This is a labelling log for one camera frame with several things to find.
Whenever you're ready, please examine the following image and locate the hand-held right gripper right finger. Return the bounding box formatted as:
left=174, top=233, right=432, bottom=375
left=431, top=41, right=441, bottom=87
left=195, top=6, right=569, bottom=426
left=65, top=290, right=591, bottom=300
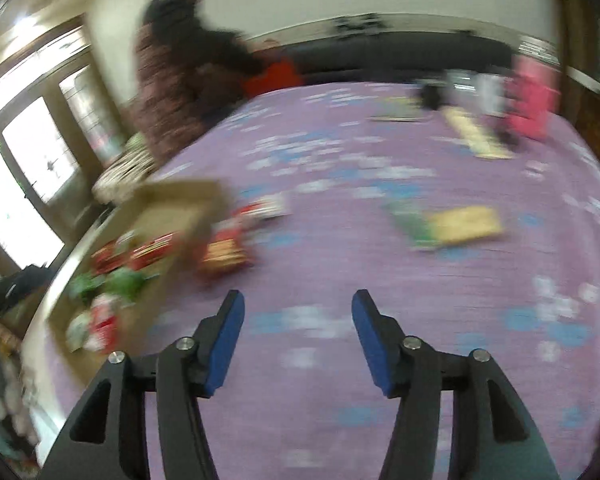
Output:
left=351, top=289, right=562, bottom=480

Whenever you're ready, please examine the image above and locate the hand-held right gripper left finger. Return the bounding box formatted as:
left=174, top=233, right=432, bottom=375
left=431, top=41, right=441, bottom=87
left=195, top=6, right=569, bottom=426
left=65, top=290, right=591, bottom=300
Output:
left=39, top=289, right=246, bottom=480

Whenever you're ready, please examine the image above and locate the large dark red foil packet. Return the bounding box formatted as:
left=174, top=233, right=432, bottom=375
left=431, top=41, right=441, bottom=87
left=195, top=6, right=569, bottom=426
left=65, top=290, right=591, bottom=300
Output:
left=197, top=225, right=255, bottom=276

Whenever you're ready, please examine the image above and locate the small dark red packet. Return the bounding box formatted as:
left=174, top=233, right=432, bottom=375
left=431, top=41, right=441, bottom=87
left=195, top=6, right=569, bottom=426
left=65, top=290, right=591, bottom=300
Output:
left=130, top=232, right=181, bottom=267

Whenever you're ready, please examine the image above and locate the green pea packet white text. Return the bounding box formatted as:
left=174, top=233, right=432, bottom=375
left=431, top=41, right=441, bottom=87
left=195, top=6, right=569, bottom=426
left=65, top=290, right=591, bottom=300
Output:
left=97, top=267, right=148, bottom=303

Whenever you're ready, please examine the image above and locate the white packet red picture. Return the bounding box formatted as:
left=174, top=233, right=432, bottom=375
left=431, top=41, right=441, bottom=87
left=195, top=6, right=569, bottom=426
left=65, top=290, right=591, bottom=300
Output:
left=66, top=294, right=122, bottom=353

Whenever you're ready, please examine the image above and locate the small green clear packet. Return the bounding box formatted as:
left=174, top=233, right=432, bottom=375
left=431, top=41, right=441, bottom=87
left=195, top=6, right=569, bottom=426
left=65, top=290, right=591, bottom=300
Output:
left=384, top=202, right=438, bottom=251

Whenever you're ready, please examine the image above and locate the white snack packet red print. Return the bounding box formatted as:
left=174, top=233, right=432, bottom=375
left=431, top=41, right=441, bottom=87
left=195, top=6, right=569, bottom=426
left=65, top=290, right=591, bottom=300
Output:
left=237, top=195, right=290, bottom=223

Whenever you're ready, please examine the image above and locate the cardboard box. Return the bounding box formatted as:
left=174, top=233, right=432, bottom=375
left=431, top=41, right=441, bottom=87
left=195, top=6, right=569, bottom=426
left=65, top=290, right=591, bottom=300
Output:
left=45, top=179, right=232, bottom=356

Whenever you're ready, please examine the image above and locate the dark red packet gold character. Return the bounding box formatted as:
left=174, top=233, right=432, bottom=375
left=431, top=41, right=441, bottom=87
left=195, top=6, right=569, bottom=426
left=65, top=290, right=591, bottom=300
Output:
left=90, top=241, right=131, bottom=273

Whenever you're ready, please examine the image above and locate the cream cracker packet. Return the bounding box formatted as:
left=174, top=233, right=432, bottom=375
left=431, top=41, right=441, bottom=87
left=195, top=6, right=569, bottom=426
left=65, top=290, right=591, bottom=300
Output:
left=427, top=206, right=505, bottom=247

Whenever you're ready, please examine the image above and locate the green pea packet yellow label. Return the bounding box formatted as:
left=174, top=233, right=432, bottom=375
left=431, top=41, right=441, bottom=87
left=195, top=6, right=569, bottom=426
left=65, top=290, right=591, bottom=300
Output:
left=67, top=274, right=98, bottom=306

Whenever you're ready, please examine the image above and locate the purple floral tablecloth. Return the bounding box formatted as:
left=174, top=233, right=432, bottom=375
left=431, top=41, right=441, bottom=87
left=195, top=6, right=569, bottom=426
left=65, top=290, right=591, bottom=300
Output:
left=45, top=82, right=600, bottom=480

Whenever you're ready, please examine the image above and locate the floral seat cushion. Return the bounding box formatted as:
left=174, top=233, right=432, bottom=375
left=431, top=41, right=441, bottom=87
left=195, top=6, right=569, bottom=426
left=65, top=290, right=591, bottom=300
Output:
left=92, top=132, right=157, bottom=206

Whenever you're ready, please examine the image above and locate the cream tube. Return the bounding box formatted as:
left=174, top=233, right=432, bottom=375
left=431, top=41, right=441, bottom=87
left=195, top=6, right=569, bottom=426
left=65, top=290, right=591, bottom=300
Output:
left=442, top=107, right=516, bottom=161

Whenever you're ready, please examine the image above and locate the olive green pouch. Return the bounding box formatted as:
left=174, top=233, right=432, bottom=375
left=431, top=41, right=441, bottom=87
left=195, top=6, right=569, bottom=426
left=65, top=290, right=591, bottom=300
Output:
left=370, top=97, right=423, bottom=123

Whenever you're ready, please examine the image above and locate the black container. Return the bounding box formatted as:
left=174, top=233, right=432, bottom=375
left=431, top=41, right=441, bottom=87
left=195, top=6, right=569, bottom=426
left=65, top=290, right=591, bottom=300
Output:
left=419, top=77, right=451, bottom=111

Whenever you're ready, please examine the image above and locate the glass door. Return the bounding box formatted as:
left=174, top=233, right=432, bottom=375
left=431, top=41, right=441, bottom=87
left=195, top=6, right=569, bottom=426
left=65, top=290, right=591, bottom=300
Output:
left=0, top=30, right=131, bottom=281

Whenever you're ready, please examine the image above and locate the red chair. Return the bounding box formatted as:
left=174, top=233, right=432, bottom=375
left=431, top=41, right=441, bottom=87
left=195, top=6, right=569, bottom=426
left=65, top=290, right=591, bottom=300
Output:
left=242, top=57, right=303, bottom=98

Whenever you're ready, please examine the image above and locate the dark sofa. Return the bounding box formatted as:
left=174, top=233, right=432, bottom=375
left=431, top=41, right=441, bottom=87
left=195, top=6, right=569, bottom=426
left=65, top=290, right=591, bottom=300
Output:
left=285, top=30, right=517, bottom=87

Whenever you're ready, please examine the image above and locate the bottle with pink knitted sleeve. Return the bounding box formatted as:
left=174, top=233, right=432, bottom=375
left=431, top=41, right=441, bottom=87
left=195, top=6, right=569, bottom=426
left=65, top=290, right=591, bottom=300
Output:
left=505, top=55, right=561, bottom=141

